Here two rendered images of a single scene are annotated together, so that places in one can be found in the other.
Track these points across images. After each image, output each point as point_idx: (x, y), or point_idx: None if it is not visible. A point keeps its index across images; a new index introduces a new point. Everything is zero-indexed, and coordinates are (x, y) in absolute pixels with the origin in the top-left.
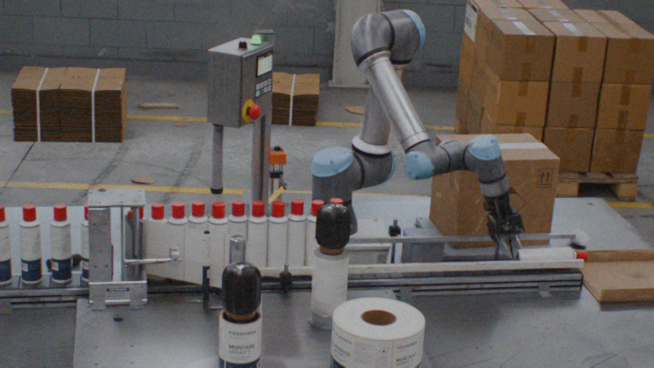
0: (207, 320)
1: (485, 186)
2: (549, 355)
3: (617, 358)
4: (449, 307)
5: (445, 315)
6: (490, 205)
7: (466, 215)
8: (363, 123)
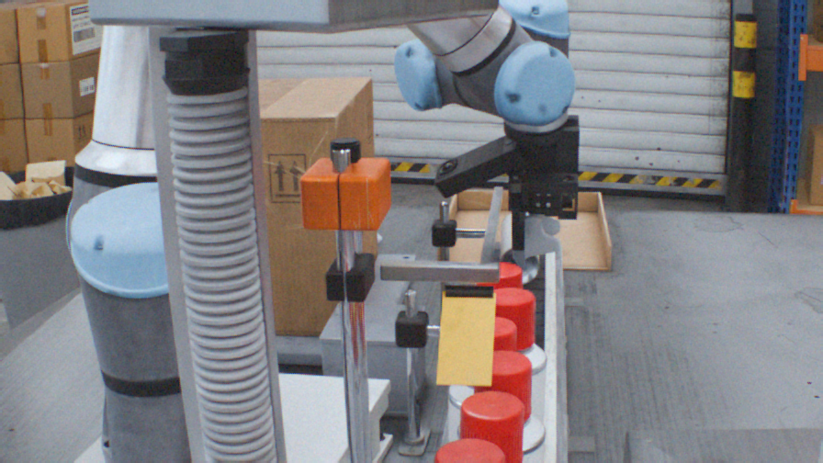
0: None
1: None
2: (820, 337)
3: (809, 292)
4: (630, 400)
5: (671, 410)
6: (524, 159)
7: None
8: (129, 94)
